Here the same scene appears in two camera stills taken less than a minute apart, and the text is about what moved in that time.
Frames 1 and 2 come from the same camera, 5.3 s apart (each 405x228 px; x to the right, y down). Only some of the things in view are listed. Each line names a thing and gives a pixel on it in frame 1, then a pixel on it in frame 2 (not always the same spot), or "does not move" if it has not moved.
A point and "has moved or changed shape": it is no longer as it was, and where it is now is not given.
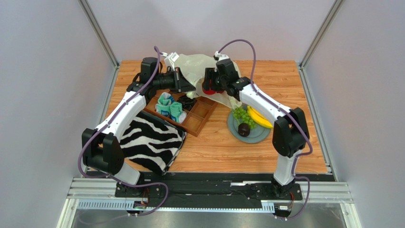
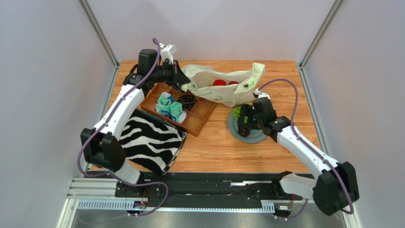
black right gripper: x=208 y=80 to x=245 y=119
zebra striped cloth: x=152 y=143 does not move
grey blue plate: x=256 y=134 does not move
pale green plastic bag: x=193 y=66 has moved or changed shape
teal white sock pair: x=166 y=106 does not move
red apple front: x=211 y=92 has moved or changed shape
